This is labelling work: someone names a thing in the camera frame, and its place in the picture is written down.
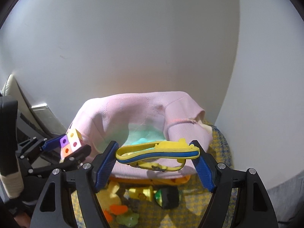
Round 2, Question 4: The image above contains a colourful cube block toy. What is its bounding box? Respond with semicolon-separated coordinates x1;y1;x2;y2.
60;129;83;158

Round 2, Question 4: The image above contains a yellow blue woven blanket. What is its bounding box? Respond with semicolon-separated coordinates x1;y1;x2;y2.
71;120;237;227

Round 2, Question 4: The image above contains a yellow toy cup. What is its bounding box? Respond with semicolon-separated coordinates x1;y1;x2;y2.
128;186;154;202

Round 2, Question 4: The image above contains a yellow blue strap toy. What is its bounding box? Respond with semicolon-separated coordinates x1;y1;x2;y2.
115;139;200;172

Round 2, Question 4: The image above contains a black grey device stand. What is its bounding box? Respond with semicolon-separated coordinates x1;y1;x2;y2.
1;96;47;201

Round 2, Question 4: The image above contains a person's hand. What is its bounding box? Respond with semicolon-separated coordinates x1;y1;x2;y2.
14;213;31;228

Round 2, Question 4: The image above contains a beige chair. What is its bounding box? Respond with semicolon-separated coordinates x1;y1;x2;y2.
1;74;28;109

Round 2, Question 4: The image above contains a green ball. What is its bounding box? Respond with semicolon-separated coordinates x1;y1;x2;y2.
154;186;180;210

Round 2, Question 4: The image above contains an orange plastic basket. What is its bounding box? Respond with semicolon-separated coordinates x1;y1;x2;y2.
109;175;191;186

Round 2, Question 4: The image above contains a pink knitted cloth liner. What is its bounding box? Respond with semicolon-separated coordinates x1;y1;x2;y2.
60;90;213;180

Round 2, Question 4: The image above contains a green rubber frog toy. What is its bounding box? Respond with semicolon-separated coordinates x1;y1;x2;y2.
115;211;140;227

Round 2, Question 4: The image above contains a yellow plush duck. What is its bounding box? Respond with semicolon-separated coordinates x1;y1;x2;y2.
96;181;128;223

